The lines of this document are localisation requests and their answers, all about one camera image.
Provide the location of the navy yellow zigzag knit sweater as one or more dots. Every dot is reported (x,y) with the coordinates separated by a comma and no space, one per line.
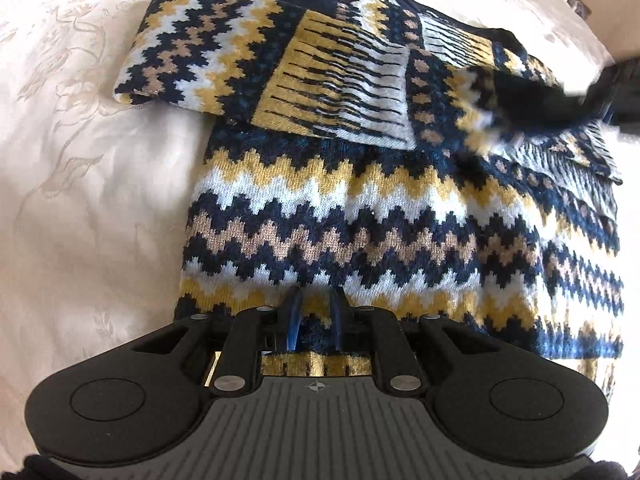
(350,210)

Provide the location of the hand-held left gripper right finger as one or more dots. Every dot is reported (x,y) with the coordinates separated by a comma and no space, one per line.
(337,327)

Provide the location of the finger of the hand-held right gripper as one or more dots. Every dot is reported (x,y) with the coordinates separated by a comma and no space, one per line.
(545,100)

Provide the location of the white embroidered bedspread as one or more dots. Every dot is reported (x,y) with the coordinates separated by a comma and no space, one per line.
(90,200)

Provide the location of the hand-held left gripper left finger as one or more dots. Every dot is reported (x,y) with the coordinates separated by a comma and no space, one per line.
(291,327)

